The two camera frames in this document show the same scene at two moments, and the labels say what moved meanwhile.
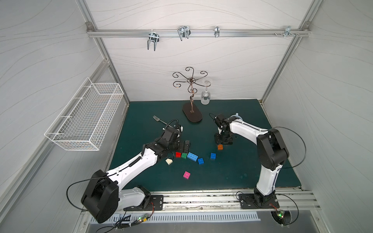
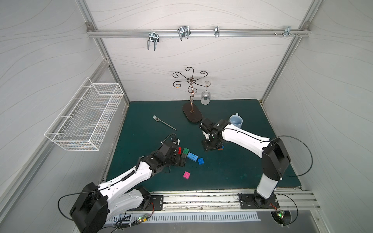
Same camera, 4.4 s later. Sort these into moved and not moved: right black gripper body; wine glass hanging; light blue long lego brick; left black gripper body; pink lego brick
Moved: left black gripper body; right black gripper body
Not moved: pink lego brick; light blue long lego brick; wine glass hanging
